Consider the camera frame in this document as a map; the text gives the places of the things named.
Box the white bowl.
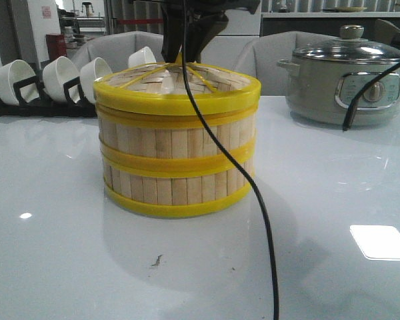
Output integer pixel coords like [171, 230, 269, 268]
[43, 56, 79, 103]
[127, 46, 157, 69]
[0, 59, 35, 105]
[80, 57, 112, 104]

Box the grey chair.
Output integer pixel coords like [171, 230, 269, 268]
[71, 31, 164, 72]
[232, 31, 333, 96]

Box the bamboo steamer tier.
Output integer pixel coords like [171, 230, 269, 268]
[103, 155, 251, 218]
[97, 105, 258, 171]

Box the white cabinet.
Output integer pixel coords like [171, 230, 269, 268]
[201, 8, 261, 69]

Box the woven bamboo steamer lid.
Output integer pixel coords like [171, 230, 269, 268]
[93, 63, 261, 116]

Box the grey electric cooking pot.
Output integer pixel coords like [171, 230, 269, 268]
[277, 57, 400, 126]

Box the left grey chair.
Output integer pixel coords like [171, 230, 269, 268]
[71, 31, 164, 72]

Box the red cylinder bin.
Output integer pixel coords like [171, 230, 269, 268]
[45, 33, 67, 61]

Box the white bowl far left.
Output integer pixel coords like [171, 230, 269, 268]
[0, 59, 35, 105]

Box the right grey chair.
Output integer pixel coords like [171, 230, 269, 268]
[232, 31, 333, 96]

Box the black bowl rack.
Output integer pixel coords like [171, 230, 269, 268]
[0, 75, 97, 118]

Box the white bowl far right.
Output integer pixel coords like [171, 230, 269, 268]
[127, 46, 157, 69]

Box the glass pot lid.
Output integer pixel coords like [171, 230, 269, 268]
[293, 25, 400, 64]

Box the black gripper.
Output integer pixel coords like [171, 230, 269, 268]
[161, 0, 261, 63]

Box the black cable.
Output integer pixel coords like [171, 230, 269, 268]
[181, 0, 400, 320]

